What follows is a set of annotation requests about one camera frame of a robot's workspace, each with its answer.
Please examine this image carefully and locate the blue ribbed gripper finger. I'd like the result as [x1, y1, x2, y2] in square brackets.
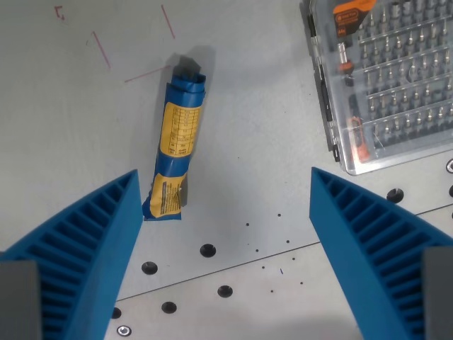
[309, 166, 453, 340]
[0, 169, 144, 340]

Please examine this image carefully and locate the rolled blue bag yellow label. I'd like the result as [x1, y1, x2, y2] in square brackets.
[142, 53, 207, 222]

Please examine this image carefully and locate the clear screwdriver bit set case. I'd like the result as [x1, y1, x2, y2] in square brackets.
[299, 0, 453, 176]

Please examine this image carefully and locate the orange black screwdriver handle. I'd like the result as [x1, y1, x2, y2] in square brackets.
[332, 0, 377, 88]

